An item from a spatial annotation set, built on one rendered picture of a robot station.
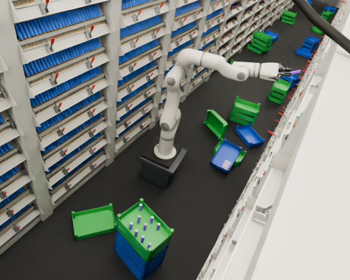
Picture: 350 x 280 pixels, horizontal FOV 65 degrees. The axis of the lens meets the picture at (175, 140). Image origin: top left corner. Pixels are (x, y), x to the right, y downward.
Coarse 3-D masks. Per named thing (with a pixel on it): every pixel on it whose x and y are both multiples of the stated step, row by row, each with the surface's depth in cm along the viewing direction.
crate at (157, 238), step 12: (144, 204) 180; (120, 216) 168; (132, 216) 177; (144, 216) 179; (156, 216) 175; (132, 228) 171; (168, 228) 170; (144, 240) 167; (156, 240) 169; (144, 252) 161
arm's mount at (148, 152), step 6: (156, 138) 248; (150, 144) 241; (156, 144) 242; (150, 150) 237; (180, 150) 243; (144, 156) 231; (150, 156) 232; (156, 156) 233; (174, 156) 235; (156, 162) 229; (162, 162) 229; (168, 162) 230; (168, 168) 228
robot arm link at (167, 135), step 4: (180, 112) 216; (176, 116) 210; (180, 116) 216; (176, 124) 220; (176, 128) 220; (164, 132) 218; (168, 132) 218; (172, 132) 219; (164, 136) 219; (168, 136) 218; (172, 136) 220; (168, 140) 221
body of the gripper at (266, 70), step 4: (264, 64) 162; (268, 64) 161; (272, 64) 161; (276, 64) 160; (260, 68) 160; (264, 68) 161; (268, 68) 160; (272, 68) 160; (276, 68) 159; (260, 72) 161; (264, 72) 160; (268, 72) 159; (272, 72) 158; (276, 72) 158; (260, 76) 162; (264, 76) 160; (268, 76) 159; (272, 76) 158; (268, 80) 162; (272, 80) 161
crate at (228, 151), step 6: (222, 144) 290; (228, 144) 290; (222, 150) 287; (228, 150) 287; (234, 150) 287; (240, 150) 282; (216, 156) 284; (222, 156) 284; (228, 156) 284; (234, 156) 283; (210, 162) 276; (216, 162) 281; (222, 162) 281; (222, 168) 272
